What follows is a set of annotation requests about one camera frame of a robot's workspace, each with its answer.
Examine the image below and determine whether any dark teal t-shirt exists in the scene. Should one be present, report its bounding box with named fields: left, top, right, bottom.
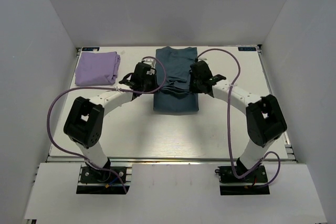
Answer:
left=153, top=47, right=199, bottom=114

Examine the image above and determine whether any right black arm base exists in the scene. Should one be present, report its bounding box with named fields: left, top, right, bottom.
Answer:
left=215, top=166, right=270, bottom=196

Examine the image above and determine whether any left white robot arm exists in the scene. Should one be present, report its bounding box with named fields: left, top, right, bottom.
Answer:
left=64, top=58, right=159, bottom=182

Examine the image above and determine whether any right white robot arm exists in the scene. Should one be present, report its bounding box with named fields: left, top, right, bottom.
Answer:
left=190, top=60, right=287, bottom=182

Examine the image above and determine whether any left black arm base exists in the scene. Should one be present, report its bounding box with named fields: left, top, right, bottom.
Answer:
left=76, top=166, right=131, bottom=195

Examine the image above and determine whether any folded lavender t-shirt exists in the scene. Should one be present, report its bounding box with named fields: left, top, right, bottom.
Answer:
left=75, top=52, right=121, bottom=86

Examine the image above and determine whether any right blue table sticker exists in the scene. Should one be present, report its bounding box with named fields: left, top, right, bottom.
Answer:
left=238, top=47, right=257, bottom=51

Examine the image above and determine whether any blue table sticker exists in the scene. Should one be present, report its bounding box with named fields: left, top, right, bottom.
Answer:
left=238, top=47, right=257, bottom=51
left=81, top=47, right=100, bottom=51

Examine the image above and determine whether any left blue table sticker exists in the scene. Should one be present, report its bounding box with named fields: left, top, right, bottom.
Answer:
left=81, top=47, right=100, bottom=51

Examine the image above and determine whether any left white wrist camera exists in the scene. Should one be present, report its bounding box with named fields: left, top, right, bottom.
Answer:
left=142, top=58, right=156, bottom=69

